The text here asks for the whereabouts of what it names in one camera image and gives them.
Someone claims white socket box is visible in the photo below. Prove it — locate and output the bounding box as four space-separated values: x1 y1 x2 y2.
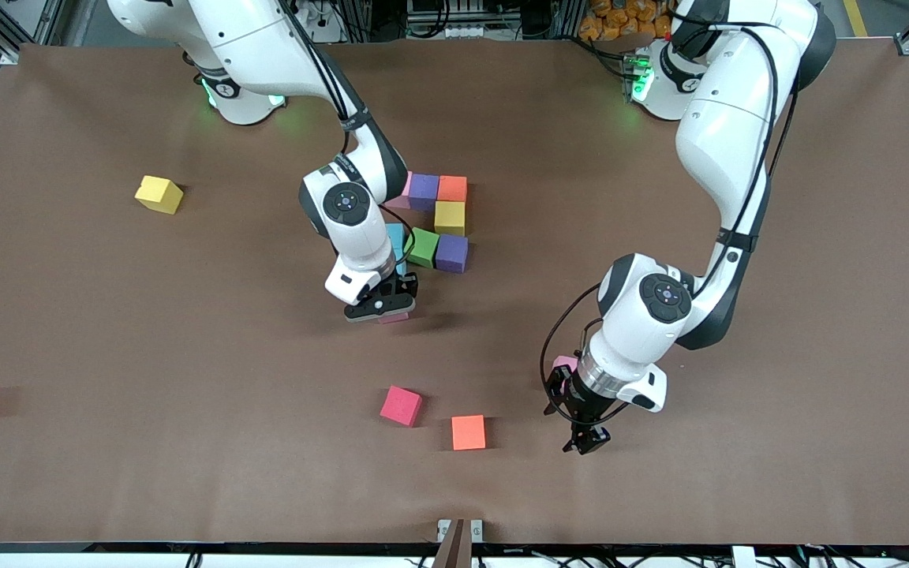
406 0 495 40

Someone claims green foam cube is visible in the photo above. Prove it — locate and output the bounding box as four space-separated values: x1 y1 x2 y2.
406 227 440 269

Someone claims red foam cube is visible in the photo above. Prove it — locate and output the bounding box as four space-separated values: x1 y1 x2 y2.
380 385 424 428

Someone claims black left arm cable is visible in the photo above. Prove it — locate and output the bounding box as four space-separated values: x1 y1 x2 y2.
540 282 605 419

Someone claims metal clamp bracket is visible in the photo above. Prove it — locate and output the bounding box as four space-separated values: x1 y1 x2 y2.
432 518 484 568

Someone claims yellow foam cube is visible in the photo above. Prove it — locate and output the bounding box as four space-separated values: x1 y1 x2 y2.
434 201 466 237
135 175 185 215

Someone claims bag of orange items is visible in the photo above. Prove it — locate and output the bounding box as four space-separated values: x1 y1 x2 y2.
578 0 675 42

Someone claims purple foam cube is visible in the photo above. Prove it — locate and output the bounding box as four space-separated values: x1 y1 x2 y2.
408 174 440 211
436 234 469 274

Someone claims white power strip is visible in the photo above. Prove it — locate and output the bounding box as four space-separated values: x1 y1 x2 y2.
293 0 345 44

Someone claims brown paper table cover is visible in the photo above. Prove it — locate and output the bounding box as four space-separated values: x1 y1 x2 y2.
0 39 909 545

